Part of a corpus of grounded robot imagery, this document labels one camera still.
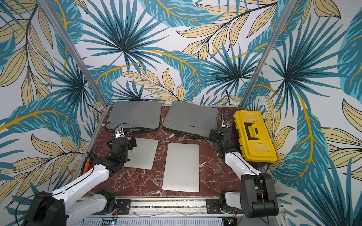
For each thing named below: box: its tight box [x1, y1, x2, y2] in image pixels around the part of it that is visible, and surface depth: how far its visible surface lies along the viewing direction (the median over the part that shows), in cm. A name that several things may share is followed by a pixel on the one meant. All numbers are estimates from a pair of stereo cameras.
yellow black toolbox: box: [233, 110, 278, 168], surface depth 85 cm
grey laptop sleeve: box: [163, 100, 220, 139], surface depth 109 cm
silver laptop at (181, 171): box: [162, 142, 200, 193], surface depth 88 cm
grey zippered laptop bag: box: [105, 100, 163, 132], surface depth 114 cm
